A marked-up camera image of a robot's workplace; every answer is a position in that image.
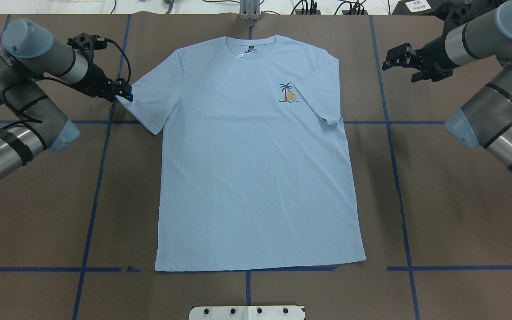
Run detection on light blue t-shirt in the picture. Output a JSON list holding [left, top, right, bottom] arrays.
[[118, 35, 366, 272]]

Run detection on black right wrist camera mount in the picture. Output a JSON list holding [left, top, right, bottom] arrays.
[[433, 0, 484, 28]]

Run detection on aluminium frame post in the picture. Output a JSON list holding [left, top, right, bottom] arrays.
[[238, 0, 261, 20]]

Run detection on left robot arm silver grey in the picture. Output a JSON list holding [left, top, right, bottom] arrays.
[[0, 19, 133, 180]]

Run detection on black camera cable left arm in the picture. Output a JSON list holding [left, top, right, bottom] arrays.
[[0, 38, 132, 125]]

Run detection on white shirt hang tag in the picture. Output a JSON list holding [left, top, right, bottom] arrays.
[[237, 48, 257, 58]]

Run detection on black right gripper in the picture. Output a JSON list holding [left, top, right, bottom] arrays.
[[381, 38, 456, 83]]

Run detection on blue tape grid lines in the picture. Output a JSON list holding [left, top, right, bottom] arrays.
[[0, 15, 512, 320]]

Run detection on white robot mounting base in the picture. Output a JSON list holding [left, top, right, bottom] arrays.
[[188, 305, 306, 320]]

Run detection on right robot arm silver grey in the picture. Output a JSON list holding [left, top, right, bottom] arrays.
[[381, 0, 512, 173]]

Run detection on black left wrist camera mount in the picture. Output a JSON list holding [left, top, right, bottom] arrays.
[[67, 33, 108, 61]]

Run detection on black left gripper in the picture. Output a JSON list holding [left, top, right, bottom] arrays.
[[76, 64, 134, 102]]

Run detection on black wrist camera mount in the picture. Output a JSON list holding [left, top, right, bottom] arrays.
[[67, 33, 108, 61], [433, 0, 484, 28]]

